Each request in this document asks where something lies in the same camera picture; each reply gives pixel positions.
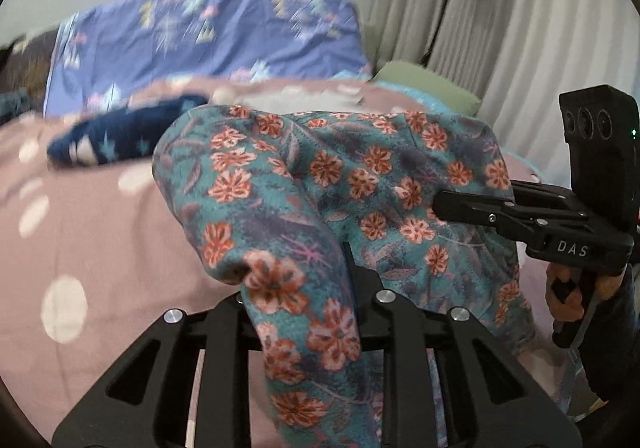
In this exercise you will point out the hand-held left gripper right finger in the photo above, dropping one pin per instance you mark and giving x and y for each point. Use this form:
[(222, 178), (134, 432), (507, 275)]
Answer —
[(362, 288)]

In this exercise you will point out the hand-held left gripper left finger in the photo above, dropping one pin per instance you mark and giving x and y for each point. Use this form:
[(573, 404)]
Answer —
[(225, 328)]

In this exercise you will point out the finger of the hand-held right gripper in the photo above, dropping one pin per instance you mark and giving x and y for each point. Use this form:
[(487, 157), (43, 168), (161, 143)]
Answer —
[(542, 193), (475, 209)]

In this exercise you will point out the teal floral garment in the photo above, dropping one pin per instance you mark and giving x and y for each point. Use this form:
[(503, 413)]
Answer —
[(300, 178)]

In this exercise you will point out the person's right hand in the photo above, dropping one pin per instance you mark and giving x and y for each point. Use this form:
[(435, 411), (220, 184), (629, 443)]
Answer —
[(554, 295)]

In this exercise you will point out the green cushion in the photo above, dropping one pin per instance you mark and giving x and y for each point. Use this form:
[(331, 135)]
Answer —
[(425, 83)]

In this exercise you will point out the white curtain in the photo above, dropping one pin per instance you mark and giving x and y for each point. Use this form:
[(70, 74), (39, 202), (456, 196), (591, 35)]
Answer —
[(525, 28)]

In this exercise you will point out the pink polka dot bedsheet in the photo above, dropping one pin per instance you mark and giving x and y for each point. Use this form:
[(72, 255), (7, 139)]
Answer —
[(100, 228)]

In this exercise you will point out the navy star fleece garment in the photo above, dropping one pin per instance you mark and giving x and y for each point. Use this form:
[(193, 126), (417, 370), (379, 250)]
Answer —
[(125, 133)]

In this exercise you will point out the purple tree print pillow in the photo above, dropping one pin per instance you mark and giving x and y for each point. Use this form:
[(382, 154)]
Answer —
[(200, 38)]

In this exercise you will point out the dark grey fleece blanket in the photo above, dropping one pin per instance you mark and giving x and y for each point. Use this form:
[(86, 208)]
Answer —
[(15, 108)]

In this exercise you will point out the dark gold print pillow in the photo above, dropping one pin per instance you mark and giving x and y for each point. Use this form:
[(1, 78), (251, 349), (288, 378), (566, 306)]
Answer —
[(30, 63)]

